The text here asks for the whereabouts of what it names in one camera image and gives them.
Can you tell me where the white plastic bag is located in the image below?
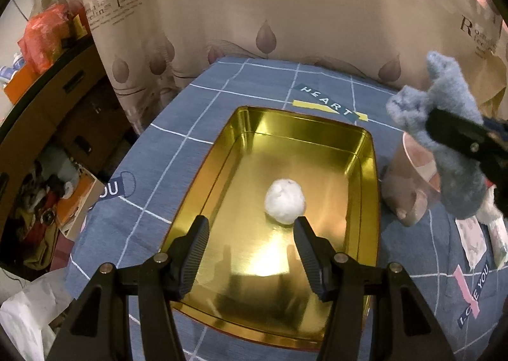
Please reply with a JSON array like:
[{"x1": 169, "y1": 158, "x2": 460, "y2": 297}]
[{"x1": 0, "y1": 269, "x2": 76, "y2": 361}]

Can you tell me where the beige leaf-print curtain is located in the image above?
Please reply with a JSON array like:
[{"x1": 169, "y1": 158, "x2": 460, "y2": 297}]
[{"x1": 51, "y1": 0, "x2": 508, "y2": 135}]

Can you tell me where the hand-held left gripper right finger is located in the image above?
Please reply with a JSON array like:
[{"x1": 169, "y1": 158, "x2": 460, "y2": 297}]
[{"x1": 293, "y1": 216, "x2": 457, "y2": 361}]

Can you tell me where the gold metal tin box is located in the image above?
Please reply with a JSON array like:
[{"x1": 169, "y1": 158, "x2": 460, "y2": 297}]
[{"x1": 161, "y1": 106, "x2": 382, "y2": 351}]

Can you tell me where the brown wooden cabinet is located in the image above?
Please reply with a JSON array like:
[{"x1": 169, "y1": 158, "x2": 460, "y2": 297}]
[{"x1": 0, "y1": 33, "x2": 136, "y2": 171}]

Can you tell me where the pink ceramic mug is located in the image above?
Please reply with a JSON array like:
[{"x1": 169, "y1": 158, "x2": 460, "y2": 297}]
[{"x1": 382, "y1": 131, "x2": 447, "y2": 227}]

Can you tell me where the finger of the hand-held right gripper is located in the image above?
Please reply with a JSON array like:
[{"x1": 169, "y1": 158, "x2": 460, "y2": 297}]
[
  {"x1": 482, "y1": 117, "x2": 508, "y2": 145},
  {"x1": 426, "y1": 107, "x2": 508, "y2": 187}
]

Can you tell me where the white teal-print tissue packet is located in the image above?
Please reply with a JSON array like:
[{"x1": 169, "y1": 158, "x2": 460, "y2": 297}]
[{"x1": 481, "y1": 184, "x2": 508, "y2": 266}]

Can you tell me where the fuzzy blue-grey sock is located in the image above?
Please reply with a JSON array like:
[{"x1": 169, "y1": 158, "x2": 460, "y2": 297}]
[{"x1": 386, "y1": 50, "x2": 490, "y2": 221}]

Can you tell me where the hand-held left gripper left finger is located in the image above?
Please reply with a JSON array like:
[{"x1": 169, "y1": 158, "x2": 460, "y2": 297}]
[{"x1": 47, "y1": 215, "x2": 210, "y2": 361}]

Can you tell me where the orange box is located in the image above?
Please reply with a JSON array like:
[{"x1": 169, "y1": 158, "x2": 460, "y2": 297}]
[{"x1": 4, "y1": 63, "x2": 40, "y2": 104}]

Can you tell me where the grey patterned tissue packet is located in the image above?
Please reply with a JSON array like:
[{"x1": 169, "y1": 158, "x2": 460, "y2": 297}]
[{"x1": 454, "y1": 214, "x2": 488, "y2": 270}]

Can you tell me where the yellow box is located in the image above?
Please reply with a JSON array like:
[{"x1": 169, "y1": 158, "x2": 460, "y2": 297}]
[{"x1": 72, "y1": 12, "x2": 90, "y2": 39}]

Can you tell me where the white cotton ball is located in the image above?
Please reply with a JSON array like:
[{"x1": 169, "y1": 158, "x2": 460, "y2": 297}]
[{"x1": 264, "y1": 178, "x2": 307, "y2": 225}]

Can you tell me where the orange plastic bag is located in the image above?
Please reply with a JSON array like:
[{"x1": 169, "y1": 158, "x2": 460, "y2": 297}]
[{"x1": 18, "y1": 3, "x2": 80, "y2": 72}]

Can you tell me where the blue checked bedsheet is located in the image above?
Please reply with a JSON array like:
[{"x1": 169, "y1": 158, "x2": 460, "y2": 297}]
[{"x1": 65, "y1": 57, "x2": 508, "y2": 361}]

